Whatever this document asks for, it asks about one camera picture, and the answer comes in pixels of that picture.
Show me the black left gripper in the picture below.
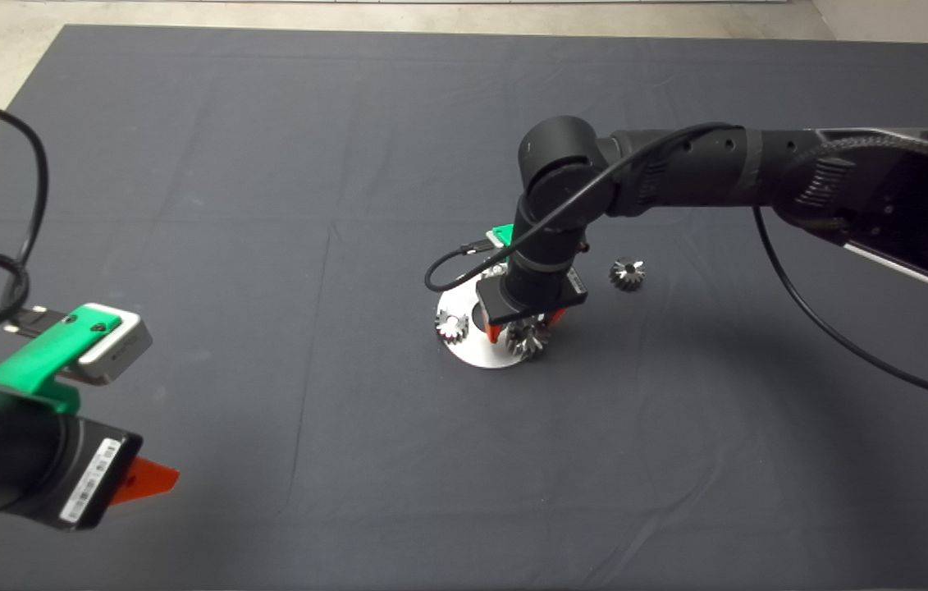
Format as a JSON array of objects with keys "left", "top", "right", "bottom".
[{"left": 0, "top": 392, "right": 181, "bottom": 534}]

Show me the round metal plate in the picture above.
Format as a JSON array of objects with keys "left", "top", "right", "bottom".
[{"left": 436, "top": 267, "right": 551, "bottom": 369}]

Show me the black camera cable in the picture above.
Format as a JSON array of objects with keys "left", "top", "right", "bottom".
[
  {"left": 424, "top": 123, "right": 928, "bottom": 410},
  {"left": 0, "top": 90, "right": 71, "bottom": 346}
]

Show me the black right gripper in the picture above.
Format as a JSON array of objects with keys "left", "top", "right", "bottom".
[{"left": 476, "top": 261, "right": 590, "bottom": 345}]

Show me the dark grey table cloth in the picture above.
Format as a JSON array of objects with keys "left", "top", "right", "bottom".
[{"left": 0, "top": 25, "right": 928, "bottom": 591}]

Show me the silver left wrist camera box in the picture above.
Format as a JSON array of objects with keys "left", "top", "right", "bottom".
[{"left": 74, "top": 310, "right": 153, "bottom": 387}]

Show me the large dark steel gear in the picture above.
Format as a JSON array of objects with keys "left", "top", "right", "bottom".
[{"left": 505, "top": 318, "right": 553, "bottom": 360}]

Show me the black right camera cable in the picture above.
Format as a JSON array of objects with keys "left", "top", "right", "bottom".
[{"left": 424, "top": 123, "right": 928, "bottom": 410}]

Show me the black left camera cable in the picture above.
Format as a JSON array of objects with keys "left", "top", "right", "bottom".
[{"left": 0, "top": 90, "right": 71, "bottom": 346}]

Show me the green left camera mount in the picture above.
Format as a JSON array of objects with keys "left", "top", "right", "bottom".
[{"left": 0, "top": 303, "right": 121, "bottom": 414}]

